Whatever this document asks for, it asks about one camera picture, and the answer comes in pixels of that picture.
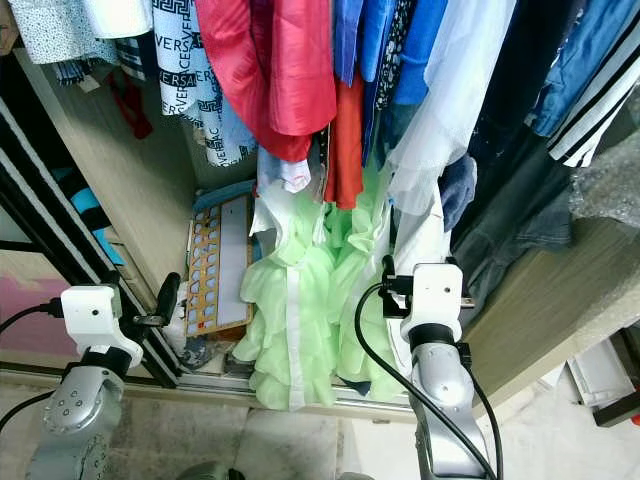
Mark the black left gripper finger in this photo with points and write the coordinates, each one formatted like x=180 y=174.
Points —
x=112 y=280
x=169 y=295

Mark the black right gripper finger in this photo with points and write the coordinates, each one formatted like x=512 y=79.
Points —
x=388 y=274

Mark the light green ruffled dress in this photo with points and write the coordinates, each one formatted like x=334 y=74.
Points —
x=310 y=300

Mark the wardrobe sliding door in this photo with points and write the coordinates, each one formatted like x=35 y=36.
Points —
x=30 y=300

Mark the wooden wardrobe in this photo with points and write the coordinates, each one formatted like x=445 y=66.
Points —
x=120 y=190

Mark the small blue cloth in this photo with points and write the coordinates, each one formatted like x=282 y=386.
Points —
x=458 y=185

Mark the orange red garment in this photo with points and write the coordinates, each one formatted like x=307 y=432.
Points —
x=345 y=150

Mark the dark grey jeans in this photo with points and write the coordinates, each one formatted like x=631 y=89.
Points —
x=510 y=220

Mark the white pink garment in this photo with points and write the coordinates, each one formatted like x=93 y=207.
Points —
x=285 y=170

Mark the grey left robot leg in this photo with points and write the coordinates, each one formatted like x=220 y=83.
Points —
x=210 y=472

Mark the grey robot leg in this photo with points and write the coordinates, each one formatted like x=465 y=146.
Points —
x=352 y=477
x=210 y=472

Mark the grey right robot leg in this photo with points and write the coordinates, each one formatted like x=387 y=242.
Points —
x=352 y=477

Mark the white sheer garment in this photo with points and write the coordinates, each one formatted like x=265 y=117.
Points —
x=450 y=100

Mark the white box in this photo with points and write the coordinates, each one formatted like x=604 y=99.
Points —
x=600 y=375

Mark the white blue lettered garment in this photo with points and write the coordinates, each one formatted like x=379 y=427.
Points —
x=185 y=70

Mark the plaid garment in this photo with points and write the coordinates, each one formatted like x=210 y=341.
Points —
x=130 y=55

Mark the blue shirt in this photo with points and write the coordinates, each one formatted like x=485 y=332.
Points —
x=420 y=50

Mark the clear bubble wrap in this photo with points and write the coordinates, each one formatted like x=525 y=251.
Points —
x=605 y=190

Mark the red shirt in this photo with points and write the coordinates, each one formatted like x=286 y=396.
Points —
x=260 y=70

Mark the dark navy garment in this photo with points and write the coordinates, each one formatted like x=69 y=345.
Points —
x=520 y=70

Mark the white dotted blouse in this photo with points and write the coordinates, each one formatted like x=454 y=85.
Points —
x=60 y=30

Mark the black white striped garment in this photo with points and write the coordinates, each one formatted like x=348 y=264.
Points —
x=600 y=120

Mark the plain white garment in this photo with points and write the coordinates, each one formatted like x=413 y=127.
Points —
x=115 y=15

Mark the blue denim garment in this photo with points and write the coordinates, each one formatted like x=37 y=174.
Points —
x=580 y=60

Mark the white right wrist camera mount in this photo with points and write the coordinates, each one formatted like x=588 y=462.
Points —
x=432 y=295

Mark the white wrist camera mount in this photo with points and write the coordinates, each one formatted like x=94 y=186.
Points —
x=432 y=295
x=95 y=315

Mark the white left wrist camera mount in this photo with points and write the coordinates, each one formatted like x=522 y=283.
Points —
x=95 y=315

